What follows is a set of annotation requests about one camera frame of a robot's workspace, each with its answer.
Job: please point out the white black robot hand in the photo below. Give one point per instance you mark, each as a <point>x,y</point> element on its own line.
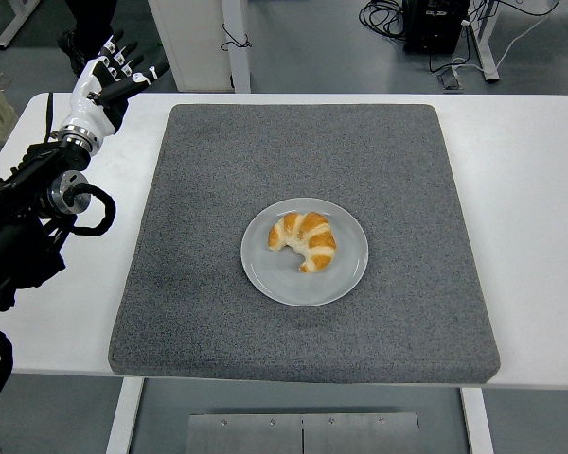
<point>85,109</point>

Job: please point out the golden croissant bread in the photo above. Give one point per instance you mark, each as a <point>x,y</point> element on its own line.
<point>319,236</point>

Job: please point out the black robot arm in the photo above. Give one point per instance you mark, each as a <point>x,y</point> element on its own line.
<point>14,246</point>

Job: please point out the pale grey round plate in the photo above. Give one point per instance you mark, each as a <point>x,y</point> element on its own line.
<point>265,284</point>

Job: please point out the grey metal plate with screws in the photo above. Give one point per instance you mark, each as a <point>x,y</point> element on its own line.
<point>246,435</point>

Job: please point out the person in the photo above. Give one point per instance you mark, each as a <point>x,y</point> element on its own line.
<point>90,14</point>

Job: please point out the white desk foot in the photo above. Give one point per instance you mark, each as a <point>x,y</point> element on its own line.
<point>15,23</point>

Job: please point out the grey speckled mat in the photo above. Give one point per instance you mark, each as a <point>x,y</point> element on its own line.
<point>312,142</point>

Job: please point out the white table leg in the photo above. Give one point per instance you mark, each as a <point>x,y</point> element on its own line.
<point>120,421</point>
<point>478,425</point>

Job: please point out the black computer box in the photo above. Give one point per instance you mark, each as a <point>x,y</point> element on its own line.
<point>433,28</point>

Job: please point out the clear floor socket cover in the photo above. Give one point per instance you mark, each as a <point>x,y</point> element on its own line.
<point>452,78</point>

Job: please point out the white desk leg with foot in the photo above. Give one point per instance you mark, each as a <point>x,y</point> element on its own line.
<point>486,52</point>

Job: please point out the white desk post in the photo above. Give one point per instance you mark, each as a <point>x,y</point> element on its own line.
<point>239,71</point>

